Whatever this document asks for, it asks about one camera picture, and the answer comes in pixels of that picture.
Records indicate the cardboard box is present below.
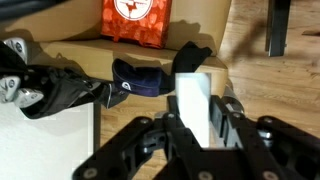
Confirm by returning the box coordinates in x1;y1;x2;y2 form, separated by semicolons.
0;0;233;112

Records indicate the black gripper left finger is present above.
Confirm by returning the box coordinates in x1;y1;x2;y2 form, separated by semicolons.
73;94;188;180

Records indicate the black golf headcover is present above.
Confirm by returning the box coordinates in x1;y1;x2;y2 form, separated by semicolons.
171;40;214;75

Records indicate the black golf bag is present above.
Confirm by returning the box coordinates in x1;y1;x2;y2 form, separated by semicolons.
0;39;132;120

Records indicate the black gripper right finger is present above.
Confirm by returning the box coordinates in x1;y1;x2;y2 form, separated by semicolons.
209;94;320;180

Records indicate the navy baseball cap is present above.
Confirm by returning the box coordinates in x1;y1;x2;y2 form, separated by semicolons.
111;58;175;99

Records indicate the red orange gift bag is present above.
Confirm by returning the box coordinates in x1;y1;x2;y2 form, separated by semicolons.
100;0;174;50

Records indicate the white box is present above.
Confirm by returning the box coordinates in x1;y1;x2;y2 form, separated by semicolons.
174;72;212;150

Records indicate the silver golf club head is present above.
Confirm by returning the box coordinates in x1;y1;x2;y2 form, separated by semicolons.
14;87;45;110
0;75;22;104
3;37;28;65

